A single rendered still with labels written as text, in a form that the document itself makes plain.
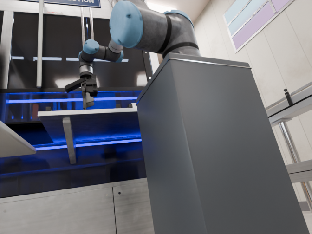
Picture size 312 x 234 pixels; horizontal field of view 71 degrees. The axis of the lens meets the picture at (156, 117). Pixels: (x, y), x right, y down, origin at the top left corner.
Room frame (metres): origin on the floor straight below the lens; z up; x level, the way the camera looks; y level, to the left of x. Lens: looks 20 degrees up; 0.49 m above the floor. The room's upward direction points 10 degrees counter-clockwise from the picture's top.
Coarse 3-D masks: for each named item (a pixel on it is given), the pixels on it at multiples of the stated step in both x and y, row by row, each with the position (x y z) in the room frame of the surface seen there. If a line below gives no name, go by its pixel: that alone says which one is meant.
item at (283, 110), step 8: (304, 88) 1.23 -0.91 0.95; (288, 96) 1.30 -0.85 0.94; (296, 96) 1.26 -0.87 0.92; (304, 96) 1.22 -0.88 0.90; (272, 104) 1.47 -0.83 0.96; (280, 104) 1.38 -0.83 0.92; (288, 104) 1.33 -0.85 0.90; (296, 104) 1.28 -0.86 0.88; (304, 104) 1.24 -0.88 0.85; (272, 112) 1.46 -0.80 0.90; (280, 112) 1.40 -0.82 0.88; (288, 112) 1.35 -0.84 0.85; (296, 112) 1.34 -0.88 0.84; (304, 112) 1.37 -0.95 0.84; (272, 120) 1.48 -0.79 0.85
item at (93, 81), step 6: (84, 72) 1.02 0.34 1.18; (84, 78) 1.04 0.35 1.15; (90, 78) 1.05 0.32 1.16; (84, 84) 1.02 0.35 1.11; (90, 84) 1.03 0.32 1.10; (96, 84) 1.04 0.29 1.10; (90, 90) 1.04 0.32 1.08; (96, 90) 1.03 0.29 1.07; (90, 96) 1.08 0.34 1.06; (96, 96) 1.10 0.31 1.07
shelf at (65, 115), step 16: (48, 112) 0.80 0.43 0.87; (64, 112) 0.82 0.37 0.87; (80, 112) 0.84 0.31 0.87; (96, 112) 0.86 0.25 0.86; (112, 112) 0.88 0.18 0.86; (128, 112) 0.91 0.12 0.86; (48, 128) 0.94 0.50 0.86; (80, 128) 1.01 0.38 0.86; (96, 128) 1.05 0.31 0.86; (112, 128) 1.09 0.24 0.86; (128, 128) 1.14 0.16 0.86
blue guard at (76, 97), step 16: (0, 96) 1.08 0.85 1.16; (16, 96) 1.10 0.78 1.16; (32, 96) 1.13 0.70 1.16; (48, 96) 1.16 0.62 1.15; (64, 96) 1.19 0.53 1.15; (80, 96) 1.22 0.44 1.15; (112, 96) 1.28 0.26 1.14; (128, 96) 1.31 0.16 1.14; (0, 112) 1.08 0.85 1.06; (16, 112) 1.11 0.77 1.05; (32, 112) 1.13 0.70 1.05
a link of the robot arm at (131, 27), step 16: (112, 0) 0.54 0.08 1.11; (128, 0) 0.47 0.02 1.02; (112, 16) 0.48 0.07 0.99; (128, 16) 0.44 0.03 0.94; (144, 16) 0.46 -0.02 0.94; (160, 16) 0.48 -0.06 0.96; (112, 32) 0.50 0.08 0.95; (128, 32) 0.46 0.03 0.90; (144, 32) 0.48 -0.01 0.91; (160, 32) 0.50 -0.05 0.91; (144, 48) 0.53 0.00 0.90; (160, 48) 0.54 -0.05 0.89
